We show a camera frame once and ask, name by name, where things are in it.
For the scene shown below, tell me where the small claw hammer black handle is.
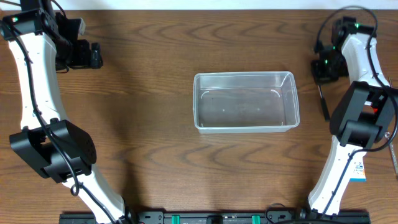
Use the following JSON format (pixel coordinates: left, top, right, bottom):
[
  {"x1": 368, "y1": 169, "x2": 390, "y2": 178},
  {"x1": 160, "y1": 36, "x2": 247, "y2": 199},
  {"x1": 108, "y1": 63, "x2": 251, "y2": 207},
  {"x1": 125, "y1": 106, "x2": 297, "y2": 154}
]
[{"x1": 318, "y1": 85, "x2": 330, "y2": 121}]

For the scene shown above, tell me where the clear plastic container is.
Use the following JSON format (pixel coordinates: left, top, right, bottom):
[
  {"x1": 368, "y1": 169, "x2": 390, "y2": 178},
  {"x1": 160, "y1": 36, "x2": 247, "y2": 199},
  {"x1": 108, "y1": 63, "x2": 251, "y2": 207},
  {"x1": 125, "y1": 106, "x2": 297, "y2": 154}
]
[{"x1": 192, "y1": 71, "x2": 300, "y2": 134}]

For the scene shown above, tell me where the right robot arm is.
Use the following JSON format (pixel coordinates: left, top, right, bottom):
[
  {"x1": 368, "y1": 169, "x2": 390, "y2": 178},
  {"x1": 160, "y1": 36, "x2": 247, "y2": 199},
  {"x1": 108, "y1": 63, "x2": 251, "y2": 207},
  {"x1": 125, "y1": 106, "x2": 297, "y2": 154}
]
[{"x1": 308, "y1": 17, "x2": 397, "y2": 217}]

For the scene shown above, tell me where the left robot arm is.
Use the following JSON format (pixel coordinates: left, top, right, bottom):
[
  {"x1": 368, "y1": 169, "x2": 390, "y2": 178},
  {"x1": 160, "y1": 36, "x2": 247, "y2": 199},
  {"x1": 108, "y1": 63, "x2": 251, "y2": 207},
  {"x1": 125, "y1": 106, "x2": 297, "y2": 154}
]
[{"x1": 1, "y1": 0, "x2": 137, "y2": 223}]

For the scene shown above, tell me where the yellow black screwdriver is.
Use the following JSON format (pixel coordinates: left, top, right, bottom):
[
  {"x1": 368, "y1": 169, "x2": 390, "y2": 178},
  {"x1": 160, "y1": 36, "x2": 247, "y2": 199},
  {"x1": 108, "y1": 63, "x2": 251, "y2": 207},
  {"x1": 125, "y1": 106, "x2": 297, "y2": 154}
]
[{"x1": 388, "y1": 77, "x2": 393, "y2": 88}]

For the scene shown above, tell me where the silver metal wrench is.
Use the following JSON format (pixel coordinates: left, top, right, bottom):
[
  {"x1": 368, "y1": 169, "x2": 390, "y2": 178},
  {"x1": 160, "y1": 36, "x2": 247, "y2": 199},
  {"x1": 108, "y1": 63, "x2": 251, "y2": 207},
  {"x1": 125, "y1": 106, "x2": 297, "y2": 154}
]
[{"x1": 384, "y1": 132, "x2": 398, "y2": 179}]

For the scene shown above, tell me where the blue white screwdriver set box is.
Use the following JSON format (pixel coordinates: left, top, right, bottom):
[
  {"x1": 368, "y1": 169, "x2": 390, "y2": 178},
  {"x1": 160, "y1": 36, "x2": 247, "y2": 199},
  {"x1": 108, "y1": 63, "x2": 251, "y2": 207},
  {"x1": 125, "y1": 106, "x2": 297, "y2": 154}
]
[{"x1": 350, "y1": 160, "x2": 366, "y2": 182}]

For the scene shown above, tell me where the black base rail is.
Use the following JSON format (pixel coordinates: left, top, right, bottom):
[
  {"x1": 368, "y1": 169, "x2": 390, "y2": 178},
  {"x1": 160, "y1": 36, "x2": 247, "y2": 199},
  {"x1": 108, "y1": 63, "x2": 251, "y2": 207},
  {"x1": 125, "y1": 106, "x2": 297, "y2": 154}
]
[{"x1": 58, "y1": 210, "x2": 371, "y2": 224}]

